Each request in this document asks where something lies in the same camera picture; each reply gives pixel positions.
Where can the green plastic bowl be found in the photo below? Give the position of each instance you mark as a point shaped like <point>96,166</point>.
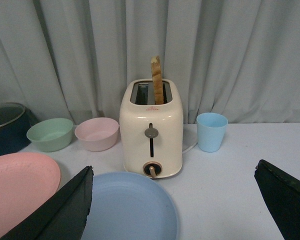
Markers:
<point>51,135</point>

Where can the cream white toaster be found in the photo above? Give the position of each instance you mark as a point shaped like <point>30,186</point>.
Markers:
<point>151,134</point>

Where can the dark blue saucepan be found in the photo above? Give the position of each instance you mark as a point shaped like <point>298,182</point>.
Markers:
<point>13,137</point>

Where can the pink plastic plate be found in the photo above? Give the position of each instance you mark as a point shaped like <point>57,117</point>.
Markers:
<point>27,180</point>

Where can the pink plastic bowl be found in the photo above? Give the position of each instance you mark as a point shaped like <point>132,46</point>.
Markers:
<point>97,134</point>

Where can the blue plastic plate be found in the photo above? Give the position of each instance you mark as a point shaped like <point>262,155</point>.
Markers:
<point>129,206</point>

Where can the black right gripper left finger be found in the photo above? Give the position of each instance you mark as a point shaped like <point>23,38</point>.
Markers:
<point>63,216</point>

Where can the slice of bread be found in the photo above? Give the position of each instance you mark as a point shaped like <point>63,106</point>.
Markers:
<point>157,80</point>

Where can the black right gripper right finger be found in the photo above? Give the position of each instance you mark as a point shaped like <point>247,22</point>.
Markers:
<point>281,194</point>

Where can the grey curtain backdrop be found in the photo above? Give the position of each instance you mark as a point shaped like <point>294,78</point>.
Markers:
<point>74,58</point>

